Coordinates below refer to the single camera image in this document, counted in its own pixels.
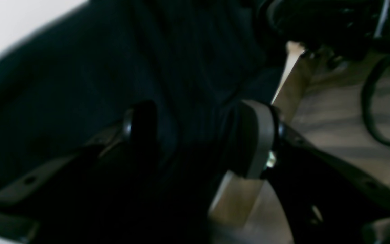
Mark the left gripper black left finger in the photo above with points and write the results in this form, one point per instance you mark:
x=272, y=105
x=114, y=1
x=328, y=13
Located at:
x=57, y=202

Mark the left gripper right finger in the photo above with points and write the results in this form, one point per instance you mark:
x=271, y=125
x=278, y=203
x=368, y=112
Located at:
x=326, y=200

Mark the black T-shirt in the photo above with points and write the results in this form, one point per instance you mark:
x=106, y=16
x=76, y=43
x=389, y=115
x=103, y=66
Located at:
x=196, y=59

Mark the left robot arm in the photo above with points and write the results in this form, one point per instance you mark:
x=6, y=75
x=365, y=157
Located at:
x=344, y=30

